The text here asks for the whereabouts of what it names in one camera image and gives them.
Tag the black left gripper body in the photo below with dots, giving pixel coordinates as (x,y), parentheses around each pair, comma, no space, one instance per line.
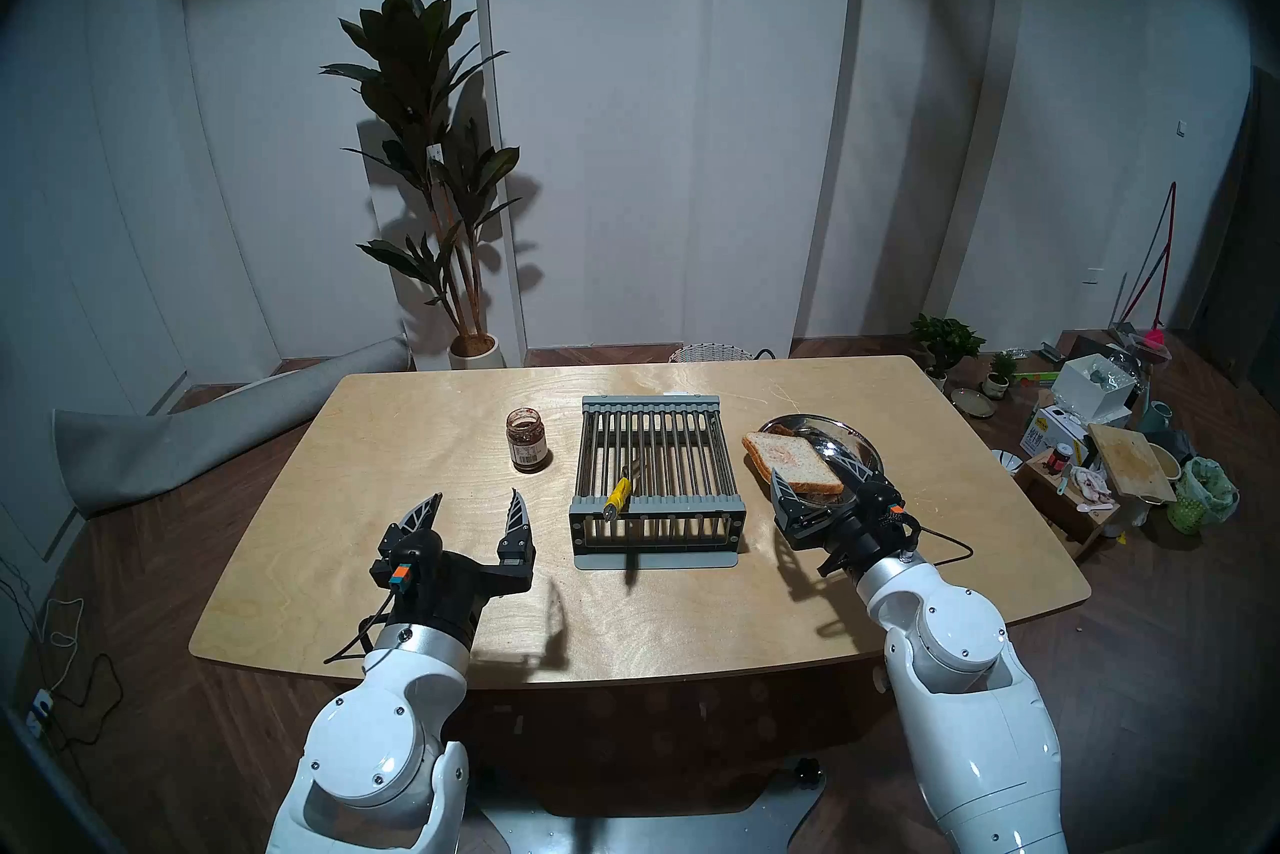
(460,597)

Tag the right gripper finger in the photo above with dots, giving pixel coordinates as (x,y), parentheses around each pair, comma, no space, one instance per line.
(850,465)
(790,500)

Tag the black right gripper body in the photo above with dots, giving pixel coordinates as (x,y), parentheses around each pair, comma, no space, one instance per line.
(840,534)

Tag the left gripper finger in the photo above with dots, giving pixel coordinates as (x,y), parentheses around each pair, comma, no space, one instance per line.
(517,522)
(422,514)

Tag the shiny metal plate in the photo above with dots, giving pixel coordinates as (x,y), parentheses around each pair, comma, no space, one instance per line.
(830,434)

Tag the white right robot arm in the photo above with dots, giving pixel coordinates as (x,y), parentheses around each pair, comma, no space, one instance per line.
(960,712)

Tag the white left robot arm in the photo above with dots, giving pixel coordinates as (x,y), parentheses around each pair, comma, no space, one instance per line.
(380,742)

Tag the slice of bread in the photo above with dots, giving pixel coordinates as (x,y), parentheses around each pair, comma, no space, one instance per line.
(790,459)

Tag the glass jam jar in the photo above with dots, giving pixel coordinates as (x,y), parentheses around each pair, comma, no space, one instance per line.
(526,442)

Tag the grey dish rack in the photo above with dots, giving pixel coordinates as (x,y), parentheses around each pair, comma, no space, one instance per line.
(655,512)

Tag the pale ceramic plate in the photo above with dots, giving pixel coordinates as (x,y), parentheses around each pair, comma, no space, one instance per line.
(972,403)

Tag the bushy small potted plant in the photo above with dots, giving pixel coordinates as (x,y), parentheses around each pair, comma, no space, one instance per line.
(945,340)

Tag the patterned small plate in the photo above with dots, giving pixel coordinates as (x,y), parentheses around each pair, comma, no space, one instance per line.
(1007,460)

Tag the tiny potted plant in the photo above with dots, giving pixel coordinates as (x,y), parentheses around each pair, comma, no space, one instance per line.
(998,372)

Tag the white and yellow carton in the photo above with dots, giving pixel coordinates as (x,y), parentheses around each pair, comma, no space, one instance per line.
(1045,434)

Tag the green plastic stick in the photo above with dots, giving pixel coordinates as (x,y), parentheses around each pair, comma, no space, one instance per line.
(1038,377)

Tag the brown cardboard box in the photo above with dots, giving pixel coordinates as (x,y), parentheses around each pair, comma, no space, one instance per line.
(1060,512)

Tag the white pink crumpled cloth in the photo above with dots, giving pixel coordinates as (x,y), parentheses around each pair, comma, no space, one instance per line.
(1095,484)

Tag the white open box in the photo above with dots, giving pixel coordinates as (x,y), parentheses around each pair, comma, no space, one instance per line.
(1090,397)

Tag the grey rolled mat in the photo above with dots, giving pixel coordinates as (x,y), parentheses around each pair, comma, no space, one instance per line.
(180,437)

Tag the wooden cutting board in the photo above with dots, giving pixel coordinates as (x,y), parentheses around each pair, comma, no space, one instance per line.
(1130,462)

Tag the teal ceramic jug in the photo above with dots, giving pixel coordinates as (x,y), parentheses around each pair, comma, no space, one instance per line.
(1160,417)

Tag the cream round pot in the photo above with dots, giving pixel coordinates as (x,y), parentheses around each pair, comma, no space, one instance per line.
(1165,460)

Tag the pink dustpan brush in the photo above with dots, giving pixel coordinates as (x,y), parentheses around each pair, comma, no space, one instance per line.
(1152,344)

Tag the green mesh bag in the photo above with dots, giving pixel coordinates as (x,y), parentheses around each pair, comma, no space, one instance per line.
(1205,492)

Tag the white power strip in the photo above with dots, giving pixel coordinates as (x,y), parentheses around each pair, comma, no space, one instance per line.
(40,710)

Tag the tall potted plant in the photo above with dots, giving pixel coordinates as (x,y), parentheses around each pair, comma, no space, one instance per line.
(410,62)

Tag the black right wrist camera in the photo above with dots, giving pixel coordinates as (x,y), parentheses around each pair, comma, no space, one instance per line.
(895,527)

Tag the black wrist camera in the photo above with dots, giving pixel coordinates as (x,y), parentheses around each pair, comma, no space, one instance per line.
(895,527)
(392,574)

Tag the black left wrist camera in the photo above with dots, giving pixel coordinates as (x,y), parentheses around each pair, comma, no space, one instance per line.
(392,574)

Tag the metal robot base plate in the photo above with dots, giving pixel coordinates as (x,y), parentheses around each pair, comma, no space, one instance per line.
(640,832)

